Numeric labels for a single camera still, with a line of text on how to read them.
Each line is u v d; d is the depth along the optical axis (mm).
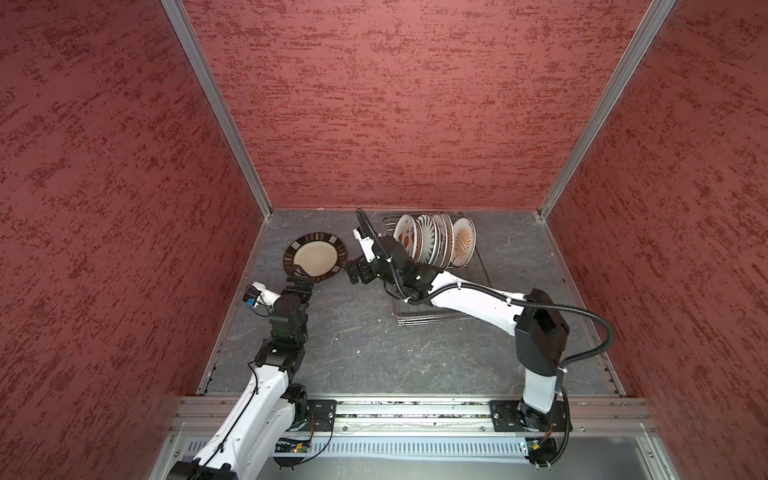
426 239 931
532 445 717
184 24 725
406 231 974
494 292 516
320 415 741
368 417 756
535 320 534
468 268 1016
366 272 710
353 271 720
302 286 724
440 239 897
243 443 444
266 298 689
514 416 739
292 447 716
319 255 1035
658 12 709
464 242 993
